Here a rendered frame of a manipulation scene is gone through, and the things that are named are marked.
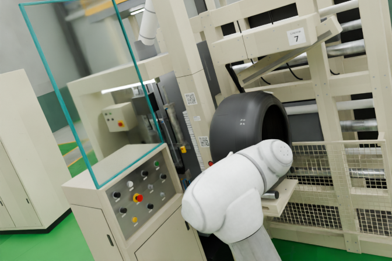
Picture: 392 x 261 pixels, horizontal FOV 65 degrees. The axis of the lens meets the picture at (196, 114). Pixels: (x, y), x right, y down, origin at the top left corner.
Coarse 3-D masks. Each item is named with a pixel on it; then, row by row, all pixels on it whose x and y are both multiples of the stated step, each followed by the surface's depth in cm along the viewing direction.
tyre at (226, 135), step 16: (240, 96) 174; (256, 96) 168; (272, 96) 177; (224, 112) 169; (240, 112) 162; (256, 112) 161; (272, 112) 200; (224, 128) 164; (240, 128) 158; (256, 128) 157; (272, 128) 205; (288, 128) 191; (224, 144) 163; (240, 144) 157; (288, 144) 191
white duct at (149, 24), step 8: (144, 8) 217; (152, 8) 214; (144, 16) 219; (152, 16) 217; (144, 24) 222; (152, 24) 221; (144, 32) 224; (152, 32) 225; (144, 40) 228; (152, 40) 230
